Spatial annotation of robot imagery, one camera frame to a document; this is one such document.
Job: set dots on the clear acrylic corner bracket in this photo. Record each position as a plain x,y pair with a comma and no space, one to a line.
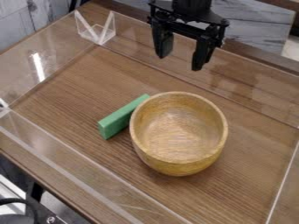
99,34

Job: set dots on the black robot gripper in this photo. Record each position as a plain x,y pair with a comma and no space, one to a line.
190,18

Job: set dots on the brown wooden bowl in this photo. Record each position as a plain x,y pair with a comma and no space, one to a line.
179,131

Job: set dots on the black table leg frame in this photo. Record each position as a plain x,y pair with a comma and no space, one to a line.
46,216

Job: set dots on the green rectangular block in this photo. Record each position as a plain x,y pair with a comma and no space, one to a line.
118,120

